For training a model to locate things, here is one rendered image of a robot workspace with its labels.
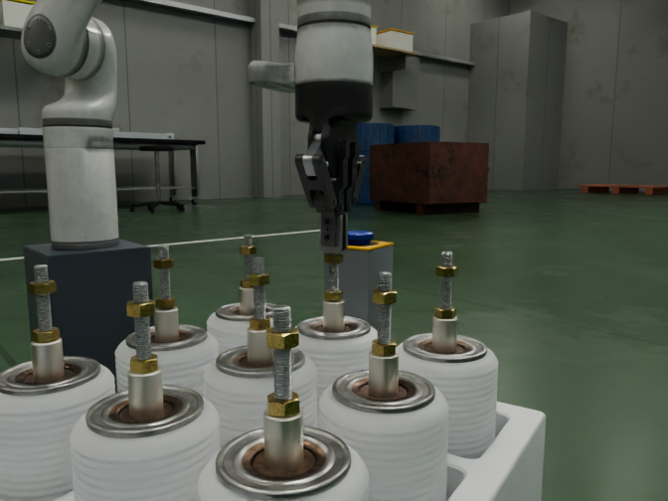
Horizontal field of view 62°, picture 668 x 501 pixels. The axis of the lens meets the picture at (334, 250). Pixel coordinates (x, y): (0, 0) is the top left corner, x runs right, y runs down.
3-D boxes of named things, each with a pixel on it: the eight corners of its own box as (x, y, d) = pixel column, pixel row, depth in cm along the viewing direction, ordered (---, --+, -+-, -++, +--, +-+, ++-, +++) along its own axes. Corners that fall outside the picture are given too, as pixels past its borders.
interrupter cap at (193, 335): (108, 344, 53) (108, 337, 53) (172, 326, 59) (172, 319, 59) (161, 360, 49) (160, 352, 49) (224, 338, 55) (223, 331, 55)
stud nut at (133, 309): (120, 316, 36) (119, 303, 36) (136, 309, 38) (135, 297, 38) (147, 318, 36) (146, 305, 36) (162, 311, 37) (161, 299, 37)
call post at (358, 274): (322, 465, 78) (321, 247, 74) (348, 444, 84) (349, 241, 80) (366, 481, 75) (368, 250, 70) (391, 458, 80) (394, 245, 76)
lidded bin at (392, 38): (394, 56, 919) (395, 38, 914) (415, 52, 886) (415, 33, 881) (372, 52, 885) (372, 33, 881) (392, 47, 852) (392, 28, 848)
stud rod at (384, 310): (390, 376, 40) (392, 273, 39) (376, 375, 41) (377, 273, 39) (390, 371, 41) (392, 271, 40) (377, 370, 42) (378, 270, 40)
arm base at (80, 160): (44, 245, 83) (35, 128, 81) (106, 240, 89) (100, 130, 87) (62, 251, 76) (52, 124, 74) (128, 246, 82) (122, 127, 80)
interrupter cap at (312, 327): (283, 336, 55) (283, 330, 55) (316, 318, 62) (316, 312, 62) (353, 347, 52) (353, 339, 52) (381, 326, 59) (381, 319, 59)
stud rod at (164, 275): (171, 323, 53) (167, 246, 52) (160, 324, 53) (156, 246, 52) (172, 321, 54) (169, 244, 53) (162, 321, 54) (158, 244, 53)
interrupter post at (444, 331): (432, 356, 50) (433, 320, 49) (428, 347, 52) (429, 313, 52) (459, 356, 50) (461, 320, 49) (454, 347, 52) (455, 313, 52)
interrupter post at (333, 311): (318, 333, 57) (317, 301, 56) (328, 327, 59) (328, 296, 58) (339, 336, 56) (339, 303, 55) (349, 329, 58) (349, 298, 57)
